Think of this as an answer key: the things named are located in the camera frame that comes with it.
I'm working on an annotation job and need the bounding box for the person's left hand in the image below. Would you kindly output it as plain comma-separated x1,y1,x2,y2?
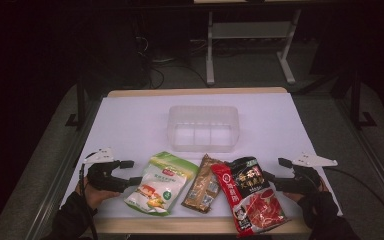
74,176,122,211

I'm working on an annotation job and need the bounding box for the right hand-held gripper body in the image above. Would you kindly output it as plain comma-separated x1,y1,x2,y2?
289,151,339,195

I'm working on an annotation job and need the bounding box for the person's right hand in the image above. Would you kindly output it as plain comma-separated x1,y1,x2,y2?
282,181,330,205

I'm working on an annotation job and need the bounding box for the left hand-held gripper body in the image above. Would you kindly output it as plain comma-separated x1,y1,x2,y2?
83,147,122,193

